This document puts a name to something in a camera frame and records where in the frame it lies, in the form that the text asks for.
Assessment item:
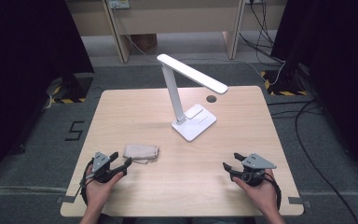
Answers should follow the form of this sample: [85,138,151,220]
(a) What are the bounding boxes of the thin black floor cables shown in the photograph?
[266,99,323,119]

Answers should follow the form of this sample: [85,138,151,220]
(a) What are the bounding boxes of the long black floor cable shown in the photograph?
[294,98,358,224]

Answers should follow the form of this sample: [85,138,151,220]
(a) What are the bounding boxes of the white floor cable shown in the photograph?
[111,7,286,85]

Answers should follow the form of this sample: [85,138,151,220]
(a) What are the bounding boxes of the person's right hand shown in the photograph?
[231,168,282,217]

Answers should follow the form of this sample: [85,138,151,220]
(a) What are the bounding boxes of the person's left hand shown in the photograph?
[84,164,126,216]

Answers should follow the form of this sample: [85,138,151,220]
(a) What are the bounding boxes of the grey tape piece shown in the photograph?
[56,195,76,205]
[287,196,312,209]

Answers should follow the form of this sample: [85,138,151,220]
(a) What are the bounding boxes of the white power socket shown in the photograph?
[107,0,131,10]

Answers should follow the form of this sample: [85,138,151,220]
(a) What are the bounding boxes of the black curtain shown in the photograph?
[0,0,95,189]
[270,0,358,190]

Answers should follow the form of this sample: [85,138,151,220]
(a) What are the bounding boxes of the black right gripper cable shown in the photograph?
[262,172,282,212]

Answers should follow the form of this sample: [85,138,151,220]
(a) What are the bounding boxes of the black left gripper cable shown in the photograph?
[79,158,96,207]

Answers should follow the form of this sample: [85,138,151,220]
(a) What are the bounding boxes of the bundle of black hanging cables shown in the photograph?
[238,0,286,64]

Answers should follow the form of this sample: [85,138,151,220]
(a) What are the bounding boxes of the brown cardboard box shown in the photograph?
[130,33,158,52]

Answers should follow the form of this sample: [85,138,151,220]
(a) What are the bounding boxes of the white desk lamp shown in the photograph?
[156,53,229,143]

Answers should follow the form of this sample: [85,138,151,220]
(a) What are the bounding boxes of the beige wooden desk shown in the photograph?
[64,0,289,64]

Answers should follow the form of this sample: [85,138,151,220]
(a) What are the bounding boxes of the beige waffle cloth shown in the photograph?
[122,144,160,165]

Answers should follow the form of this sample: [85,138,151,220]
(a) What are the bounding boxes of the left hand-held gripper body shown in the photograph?
[88,151,125,184]

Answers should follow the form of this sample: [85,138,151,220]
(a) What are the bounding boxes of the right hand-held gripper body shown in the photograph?
[234,152,278,188]

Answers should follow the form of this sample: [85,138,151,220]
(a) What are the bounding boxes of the black stand with striped base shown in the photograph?
[45,72,95,105]
[260,59,310,97]

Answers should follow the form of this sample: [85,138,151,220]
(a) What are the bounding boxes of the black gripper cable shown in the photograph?
[262,172,282,212]
[79,158,96,207]

